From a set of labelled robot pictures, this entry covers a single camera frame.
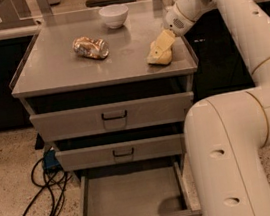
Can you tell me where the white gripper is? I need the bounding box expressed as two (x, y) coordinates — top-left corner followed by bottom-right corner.
(149, 5), (194, 59)

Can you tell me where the yellow sponge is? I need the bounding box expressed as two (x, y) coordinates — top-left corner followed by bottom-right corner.
(146, 42), (172, 66)

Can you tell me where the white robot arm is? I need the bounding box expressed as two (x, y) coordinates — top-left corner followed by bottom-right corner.
(164, 0), (270, 216)

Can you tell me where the grey metal drawer cabinet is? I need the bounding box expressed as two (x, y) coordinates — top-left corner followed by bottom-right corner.
(0, 0), (216, 198)

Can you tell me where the top grey drawer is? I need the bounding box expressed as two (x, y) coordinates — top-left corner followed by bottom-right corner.
(30, 92), (193, 142)

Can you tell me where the middle grey drawer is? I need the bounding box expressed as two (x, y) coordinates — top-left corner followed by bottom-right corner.
(56, 133), (185, 171)

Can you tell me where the bottom grey open drawer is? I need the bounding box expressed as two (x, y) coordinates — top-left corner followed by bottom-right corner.
(79, 159), (202, 216)

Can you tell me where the white ceramic bowl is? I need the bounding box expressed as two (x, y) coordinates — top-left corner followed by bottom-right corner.
(98, 4), (129, 29)

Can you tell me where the crushed aluminium can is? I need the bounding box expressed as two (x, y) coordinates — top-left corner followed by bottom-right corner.
(72, 36), (110, 60)

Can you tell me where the blue power box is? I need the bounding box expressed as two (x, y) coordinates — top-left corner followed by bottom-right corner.
(42, 150), (62, 174)

